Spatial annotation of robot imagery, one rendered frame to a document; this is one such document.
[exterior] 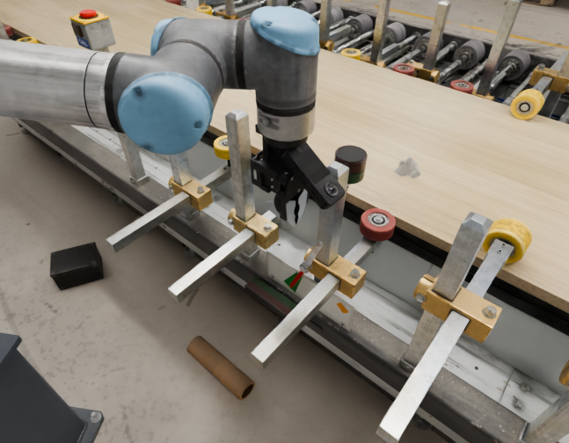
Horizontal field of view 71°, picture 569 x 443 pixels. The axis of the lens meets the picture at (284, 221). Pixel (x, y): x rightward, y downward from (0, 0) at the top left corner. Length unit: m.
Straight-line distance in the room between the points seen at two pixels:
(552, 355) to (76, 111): 1.02
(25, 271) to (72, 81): 1.92
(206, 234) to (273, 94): 0.70
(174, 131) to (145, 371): 1.43
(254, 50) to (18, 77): 0.27
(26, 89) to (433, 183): 0.89
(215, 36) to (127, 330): 1.53
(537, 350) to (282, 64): 0.84
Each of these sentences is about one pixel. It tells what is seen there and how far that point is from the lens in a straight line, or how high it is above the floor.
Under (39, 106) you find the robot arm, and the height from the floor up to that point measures 1.33.
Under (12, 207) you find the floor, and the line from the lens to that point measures 2.79.
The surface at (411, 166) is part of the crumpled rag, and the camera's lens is 1.13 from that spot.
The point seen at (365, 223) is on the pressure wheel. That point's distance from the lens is 0.93.
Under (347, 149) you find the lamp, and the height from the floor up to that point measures 1.12.
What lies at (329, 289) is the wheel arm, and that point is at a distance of 0.86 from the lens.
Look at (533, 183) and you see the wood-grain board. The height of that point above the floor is 0.90.
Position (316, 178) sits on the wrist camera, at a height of 1.15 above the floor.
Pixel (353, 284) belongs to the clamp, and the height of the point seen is 0.87.
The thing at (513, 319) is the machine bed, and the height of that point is 0.77.
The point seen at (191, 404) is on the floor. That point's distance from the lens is 1.70.
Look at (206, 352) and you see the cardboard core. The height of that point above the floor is 0.08.
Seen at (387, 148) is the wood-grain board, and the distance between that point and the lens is 1.20.
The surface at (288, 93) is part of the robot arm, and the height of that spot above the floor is 1.29.
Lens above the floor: 1.55
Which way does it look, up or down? 44 degrees down
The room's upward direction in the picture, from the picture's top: straight up
